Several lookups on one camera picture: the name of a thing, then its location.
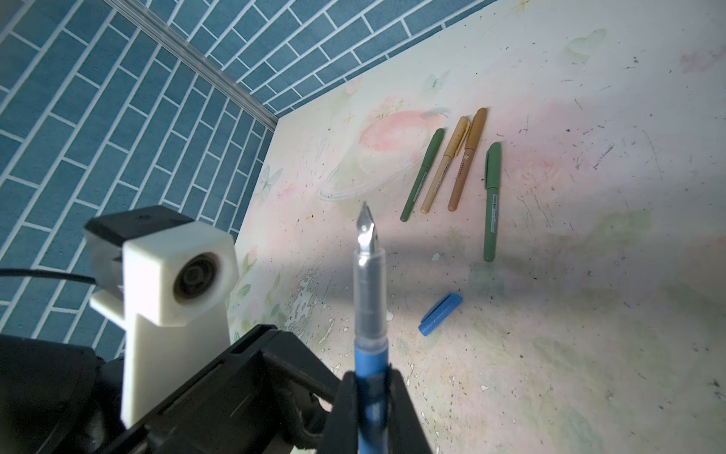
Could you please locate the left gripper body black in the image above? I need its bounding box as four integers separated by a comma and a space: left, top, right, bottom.
1, 325, 343, 453

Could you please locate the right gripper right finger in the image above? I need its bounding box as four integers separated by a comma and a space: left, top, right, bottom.
388, 367, 432, 454

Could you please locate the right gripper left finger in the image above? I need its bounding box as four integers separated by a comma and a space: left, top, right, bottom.
317, 372, 358, 454

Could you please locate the blue pen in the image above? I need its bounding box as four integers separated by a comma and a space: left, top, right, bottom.
354, 204, 389, 453

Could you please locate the blue pen cap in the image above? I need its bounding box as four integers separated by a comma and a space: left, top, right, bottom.
419, 293, 463, 337

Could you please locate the green pen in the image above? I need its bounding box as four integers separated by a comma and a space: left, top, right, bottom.
483, 142, 502, 262
400, 128, 445, 222

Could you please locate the brown pen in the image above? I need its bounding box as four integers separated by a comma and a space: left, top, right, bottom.
447, 108, 488, 212
421, 117, 470, 214

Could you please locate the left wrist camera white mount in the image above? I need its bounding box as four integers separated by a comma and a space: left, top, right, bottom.
84, 205, 239, 428

